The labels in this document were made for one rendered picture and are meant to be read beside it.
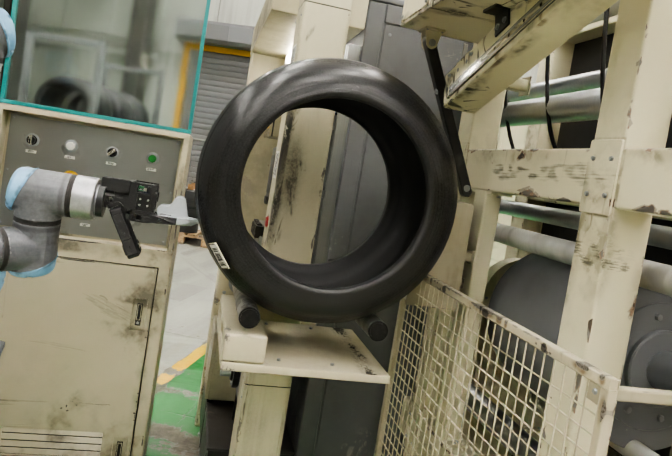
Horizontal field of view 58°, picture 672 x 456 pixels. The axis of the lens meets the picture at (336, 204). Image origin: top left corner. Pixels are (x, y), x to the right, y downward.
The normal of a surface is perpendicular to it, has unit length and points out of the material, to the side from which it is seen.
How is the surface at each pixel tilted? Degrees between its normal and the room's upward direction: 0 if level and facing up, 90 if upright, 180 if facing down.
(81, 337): 90
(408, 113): 81
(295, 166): 90
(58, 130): 90
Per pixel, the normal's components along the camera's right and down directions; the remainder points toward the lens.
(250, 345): 0.21, 0.08
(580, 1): -0.09, 0.96
